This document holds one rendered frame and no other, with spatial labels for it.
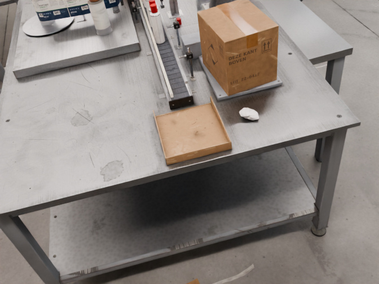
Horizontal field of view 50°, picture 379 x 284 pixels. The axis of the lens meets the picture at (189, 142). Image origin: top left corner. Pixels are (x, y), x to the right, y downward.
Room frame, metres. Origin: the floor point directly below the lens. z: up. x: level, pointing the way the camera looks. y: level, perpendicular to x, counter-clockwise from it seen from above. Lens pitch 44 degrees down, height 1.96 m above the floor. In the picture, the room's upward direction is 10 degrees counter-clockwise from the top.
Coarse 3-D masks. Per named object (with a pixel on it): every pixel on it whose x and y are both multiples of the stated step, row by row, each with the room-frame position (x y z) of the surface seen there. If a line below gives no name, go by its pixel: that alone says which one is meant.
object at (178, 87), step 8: (144, 8) 2.31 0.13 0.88; (152, 32) 2.01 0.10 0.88; (168, 40) 1.90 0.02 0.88; (160, 48) 1.83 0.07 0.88; (168, 48) 1.81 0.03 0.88; (160, 56) 1.75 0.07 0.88; (168, 56) 1.74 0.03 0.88; (168, 64) 1.67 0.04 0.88; (176, 64) 1.66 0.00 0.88; (168, 72) 1.60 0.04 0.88; (176, 72) 1.59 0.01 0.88; (176, 80) 1.53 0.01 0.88; (176, 88) 1.47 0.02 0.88; (184, 88) 1.46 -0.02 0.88; (176, 96) 1.41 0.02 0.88; (184, 96) 1.40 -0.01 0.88
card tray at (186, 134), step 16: (176, 112) 1.36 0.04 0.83; (192, 112) 1.34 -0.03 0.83; (208, 112) 1.32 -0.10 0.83; (160, 128) 1.27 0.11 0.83; (176, 128) 1.25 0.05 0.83; (192, 128) 1.24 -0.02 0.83; (208, 128) 1.22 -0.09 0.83; (224, 128) 1.17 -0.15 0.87; (176, 144) 1.16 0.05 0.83; (192, 144) 1.15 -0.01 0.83; (208, 144) 1.13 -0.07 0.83; (224, 144) 1.09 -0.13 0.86; (176, 160) 1.06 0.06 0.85
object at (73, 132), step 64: (128, 0) 2.57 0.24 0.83; (192, 0) 2.41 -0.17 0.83; (256, 0) 2.27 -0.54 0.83; (128, 64) 1.81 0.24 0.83; (192, 64) 1.71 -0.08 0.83; (0, 128) 1.46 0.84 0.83; (64, 128) 1.38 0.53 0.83; (128, 128) 1.31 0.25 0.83; (256, 128) 1.18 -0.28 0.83; (320, 128) 1.12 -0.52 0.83; (0, 192) 1.07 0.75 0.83; (64, 192) 1.01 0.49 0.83
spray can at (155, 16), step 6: (150, 6) 1.89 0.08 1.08; (156, 6) 1.88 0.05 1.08; (156, 12) 1.88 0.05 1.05; (156, 18) 1.87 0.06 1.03; (156, 24) 1.87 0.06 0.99; (156, 30) 1.87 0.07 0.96; (162, 30) 1.88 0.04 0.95; (156, 36) 1.87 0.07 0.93; (162, 36) 1.87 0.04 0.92; (156, 42) 1.88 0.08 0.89; (162, 42) 1.87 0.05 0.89
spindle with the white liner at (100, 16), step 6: (90, 0) 2.09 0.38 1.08; (96, 0) 2.08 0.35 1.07; (102, 0) 2.10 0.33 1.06; (90, 6) 2.08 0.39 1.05; (96, 6) 2.07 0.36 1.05; (102, 6) 2.08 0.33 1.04; (96, 12) 2.07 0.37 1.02; (102, 12) 2.07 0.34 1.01; (96, 18) 2.07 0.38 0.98; (102, 18) 2.07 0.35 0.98; (108, 18) 2.11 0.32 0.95; (96, 24) 2.07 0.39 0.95; (102, 24) 2.07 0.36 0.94; (108, 24) 2.09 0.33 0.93; (96, 30) 2.10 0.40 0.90; (102, 30) 2.07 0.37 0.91; (108, 30) 2.08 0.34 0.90
